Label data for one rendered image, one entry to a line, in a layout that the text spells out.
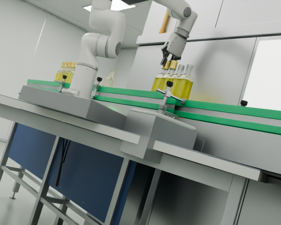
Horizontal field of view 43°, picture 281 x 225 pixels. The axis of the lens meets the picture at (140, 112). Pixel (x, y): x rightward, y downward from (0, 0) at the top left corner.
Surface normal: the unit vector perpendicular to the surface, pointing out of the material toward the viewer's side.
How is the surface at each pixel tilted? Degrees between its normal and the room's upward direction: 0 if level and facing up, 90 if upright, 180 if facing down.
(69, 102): 90
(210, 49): 90
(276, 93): 90
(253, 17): 90
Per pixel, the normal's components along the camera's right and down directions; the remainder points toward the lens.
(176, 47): 0.47, 0.38
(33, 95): -0.38, -0.20
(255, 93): -0.75, -0.29
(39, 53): 0.59, 0.11
